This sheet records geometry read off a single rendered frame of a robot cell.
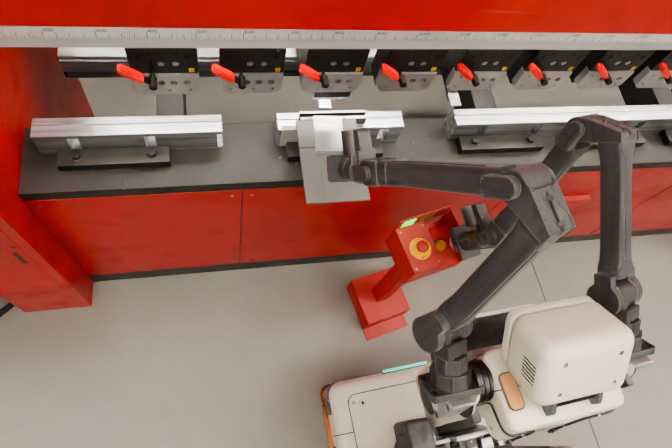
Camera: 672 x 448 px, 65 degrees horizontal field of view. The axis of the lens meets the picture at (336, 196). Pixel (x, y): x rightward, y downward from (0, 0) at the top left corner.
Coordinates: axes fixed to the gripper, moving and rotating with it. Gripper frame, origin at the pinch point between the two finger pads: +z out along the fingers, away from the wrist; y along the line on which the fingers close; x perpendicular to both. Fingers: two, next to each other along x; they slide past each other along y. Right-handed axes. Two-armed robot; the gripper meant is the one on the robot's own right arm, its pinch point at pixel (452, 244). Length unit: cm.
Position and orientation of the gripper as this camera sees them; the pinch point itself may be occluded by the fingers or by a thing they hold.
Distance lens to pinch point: 172.9
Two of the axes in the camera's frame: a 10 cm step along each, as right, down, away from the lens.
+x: -9.1, 2.7, -3.0
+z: -2.6, 1.9, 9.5
